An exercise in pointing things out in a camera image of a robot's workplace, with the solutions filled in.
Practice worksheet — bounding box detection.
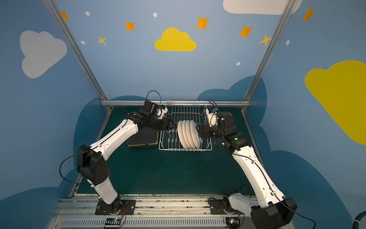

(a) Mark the aluminium frame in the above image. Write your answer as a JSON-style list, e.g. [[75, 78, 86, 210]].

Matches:
[[42, 0, 296, 198]]

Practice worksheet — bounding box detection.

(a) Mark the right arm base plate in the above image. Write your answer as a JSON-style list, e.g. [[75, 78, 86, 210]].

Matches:
[[207, 198, 243, 215]]

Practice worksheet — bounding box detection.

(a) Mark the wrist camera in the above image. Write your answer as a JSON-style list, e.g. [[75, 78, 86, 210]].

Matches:
[[157, 105, 168, 119], [205, 106, 217, 127]]

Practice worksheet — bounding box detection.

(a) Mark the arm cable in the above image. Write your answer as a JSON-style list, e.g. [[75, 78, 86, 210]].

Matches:
[[274, 194, 316, 229], [59, 150, 92, 185]]

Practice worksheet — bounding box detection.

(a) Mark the floral square plate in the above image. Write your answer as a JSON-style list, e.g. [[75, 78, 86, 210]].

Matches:
[[127, 142, 158, 145], [128, 144, 158, 148]]

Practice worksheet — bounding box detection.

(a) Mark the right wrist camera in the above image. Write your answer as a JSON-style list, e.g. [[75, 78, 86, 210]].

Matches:
[[205, 106, 217, 127]]

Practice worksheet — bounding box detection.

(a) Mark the white wire dish rack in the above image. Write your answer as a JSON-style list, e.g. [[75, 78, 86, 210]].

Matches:
[[158, 100, 212, 152]]

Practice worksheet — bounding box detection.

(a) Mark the aluminium rail base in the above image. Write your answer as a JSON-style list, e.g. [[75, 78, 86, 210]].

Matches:
[[47, 194, 255, 229]]

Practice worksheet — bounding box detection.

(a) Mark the left controller board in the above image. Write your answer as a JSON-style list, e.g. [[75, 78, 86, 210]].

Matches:
[[104, 218, 123, 229]]

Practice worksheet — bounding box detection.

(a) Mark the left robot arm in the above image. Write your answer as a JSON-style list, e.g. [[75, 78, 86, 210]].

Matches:
[[77, 100, 176, 215]]

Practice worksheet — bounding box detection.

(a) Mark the right controller board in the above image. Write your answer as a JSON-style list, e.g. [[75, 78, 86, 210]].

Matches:
[[225, 218, 240, 229]]

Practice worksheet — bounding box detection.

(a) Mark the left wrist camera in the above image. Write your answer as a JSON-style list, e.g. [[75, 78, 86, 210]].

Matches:
[[157, 105, 168, 119]]

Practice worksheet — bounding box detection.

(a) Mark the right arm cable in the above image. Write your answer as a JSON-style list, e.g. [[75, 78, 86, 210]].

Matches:
[[274, 194, 316, 229]]

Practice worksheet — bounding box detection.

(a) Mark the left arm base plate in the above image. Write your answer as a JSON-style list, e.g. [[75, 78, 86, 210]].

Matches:
[[95, 199, 136, 216]]

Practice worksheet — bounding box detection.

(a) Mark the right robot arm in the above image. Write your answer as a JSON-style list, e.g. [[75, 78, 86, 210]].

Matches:
[[196, 107, 297, 229]]

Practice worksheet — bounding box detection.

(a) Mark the controller board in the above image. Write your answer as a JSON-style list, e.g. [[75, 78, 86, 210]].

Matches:
[[225, 218, 240, 229], [104, 218, 123, 229]]

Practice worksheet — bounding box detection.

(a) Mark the white round plate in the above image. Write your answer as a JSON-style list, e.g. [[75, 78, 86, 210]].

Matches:
[[191, 120, 202, 149], [182, 120, 193, 149], [186, 120, 197, 149], [177, 120, 189, 149]]

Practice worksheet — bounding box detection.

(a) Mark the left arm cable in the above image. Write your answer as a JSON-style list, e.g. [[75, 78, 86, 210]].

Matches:
[[59, 150, 92, 185]]

